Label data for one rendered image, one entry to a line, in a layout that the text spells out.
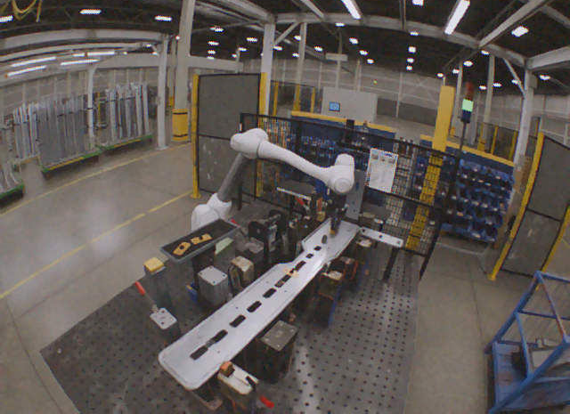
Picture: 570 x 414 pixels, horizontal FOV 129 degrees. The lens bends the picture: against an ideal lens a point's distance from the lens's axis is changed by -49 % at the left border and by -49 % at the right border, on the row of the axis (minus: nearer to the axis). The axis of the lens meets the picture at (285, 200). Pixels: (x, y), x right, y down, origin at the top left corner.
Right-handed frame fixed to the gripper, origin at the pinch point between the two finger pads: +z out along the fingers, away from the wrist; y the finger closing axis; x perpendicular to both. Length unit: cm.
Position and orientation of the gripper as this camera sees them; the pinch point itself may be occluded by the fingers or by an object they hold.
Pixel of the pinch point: (334, 223)
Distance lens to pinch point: 156.5
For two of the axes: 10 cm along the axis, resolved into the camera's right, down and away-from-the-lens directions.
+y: 8.3, 2.8, -4.8
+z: -0.7, 9.1, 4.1
